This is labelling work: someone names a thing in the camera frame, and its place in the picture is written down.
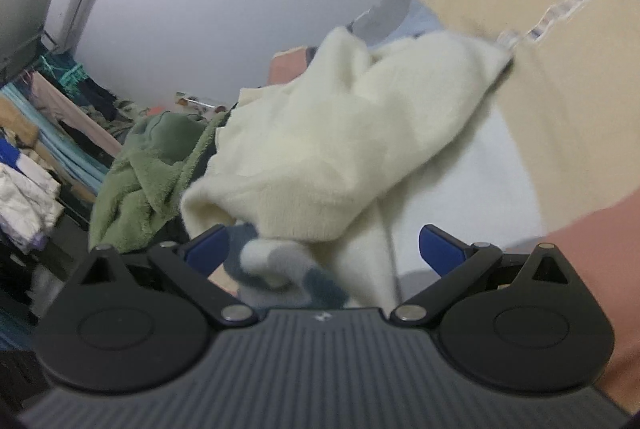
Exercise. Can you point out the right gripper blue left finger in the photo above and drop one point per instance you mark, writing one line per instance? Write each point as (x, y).
(205, 253)

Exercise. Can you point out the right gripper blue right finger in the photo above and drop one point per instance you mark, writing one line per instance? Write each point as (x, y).
(442, 251)

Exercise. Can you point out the clothes rack with hanging clothes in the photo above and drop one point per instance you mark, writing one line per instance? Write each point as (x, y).
(62, 130)

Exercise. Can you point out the green fleece garment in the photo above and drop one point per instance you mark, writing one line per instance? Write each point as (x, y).
(142, 190)

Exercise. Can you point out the patchwork checkered bed sheet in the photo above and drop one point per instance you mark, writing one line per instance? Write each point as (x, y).
(552, 156)

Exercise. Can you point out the white wall air conditioner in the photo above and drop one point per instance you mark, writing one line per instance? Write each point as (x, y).
(63, 23)

